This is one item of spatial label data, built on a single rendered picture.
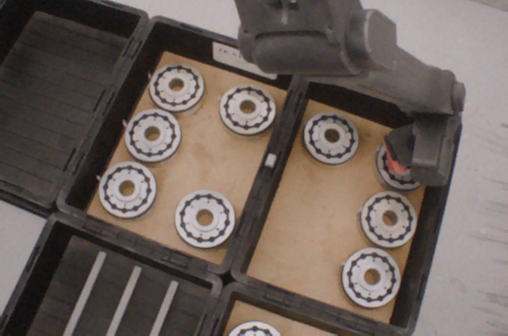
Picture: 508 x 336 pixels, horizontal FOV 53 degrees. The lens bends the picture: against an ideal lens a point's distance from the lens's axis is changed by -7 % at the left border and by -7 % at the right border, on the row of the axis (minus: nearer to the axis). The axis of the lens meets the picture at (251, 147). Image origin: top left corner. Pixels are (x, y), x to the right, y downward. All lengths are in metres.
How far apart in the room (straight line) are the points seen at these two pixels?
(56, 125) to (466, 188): 0.86
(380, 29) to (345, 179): 0.61
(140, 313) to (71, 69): 0.49
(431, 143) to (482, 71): 0.61
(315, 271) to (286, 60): 0.59
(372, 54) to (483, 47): 1.02
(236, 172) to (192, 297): 0.23
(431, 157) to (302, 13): 0.43
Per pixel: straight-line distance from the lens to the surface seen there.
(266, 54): 0.41
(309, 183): 0.97
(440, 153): 0.78
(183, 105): 0.99
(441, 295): 1.13
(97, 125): 0.92
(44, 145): 1.04
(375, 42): 0.39
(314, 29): 0.38
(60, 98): 1.08
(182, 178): 0.97
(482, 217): 1.21
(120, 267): 0.94
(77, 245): 0.97
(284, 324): 0.92
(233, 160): 0.97
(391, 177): 0.98
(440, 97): 0.70
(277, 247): 0.94
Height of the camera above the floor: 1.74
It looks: 68 degrees down
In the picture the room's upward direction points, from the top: 7 degrees clockwise
